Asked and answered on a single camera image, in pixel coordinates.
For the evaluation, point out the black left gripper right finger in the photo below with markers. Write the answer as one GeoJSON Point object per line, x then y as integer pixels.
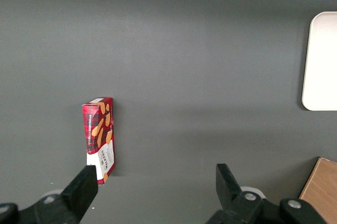
{"type": "Point", "coordinates": [231, 195]}

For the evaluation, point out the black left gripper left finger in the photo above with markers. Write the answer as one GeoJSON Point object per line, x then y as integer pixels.
{"type": "Point", "coordinates": [79, 195]}

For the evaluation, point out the white rounded rectangular tray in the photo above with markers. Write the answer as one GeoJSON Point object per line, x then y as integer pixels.
{"type": "Point", "coordinates": [322, 61]}

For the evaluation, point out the small white round pad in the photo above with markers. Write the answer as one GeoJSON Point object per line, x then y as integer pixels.
{"type": "Point", "coordinates": [54, 193]}
{"type": "Point", "coordinates": [256, 191]}

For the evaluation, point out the red tartan shortbread box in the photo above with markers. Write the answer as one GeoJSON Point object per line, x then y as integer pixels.
{"type": "Point", "coordinates": [101, 129]}

